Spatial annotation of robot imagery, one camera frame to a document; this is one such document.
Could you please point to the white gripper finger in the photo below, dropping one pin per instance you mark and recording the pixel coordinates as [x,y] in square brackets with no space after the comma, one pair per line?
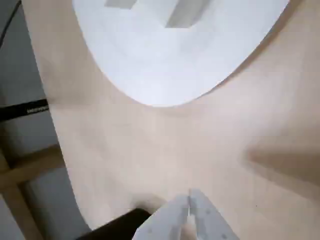
[210,225]
[162,222]

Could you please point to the white cube block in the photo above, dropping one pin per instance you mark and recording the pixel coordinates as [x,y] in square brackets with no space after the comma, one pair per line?
[182,12]
[120,3]

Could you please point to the white round plate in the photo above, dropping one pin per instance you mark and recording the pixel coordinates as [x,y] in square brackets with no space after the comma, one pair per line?
[162,62]

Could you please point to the black tripod leg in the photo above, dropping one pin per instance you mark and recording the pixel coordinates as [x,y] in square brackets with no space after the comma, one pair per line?
[25,110]

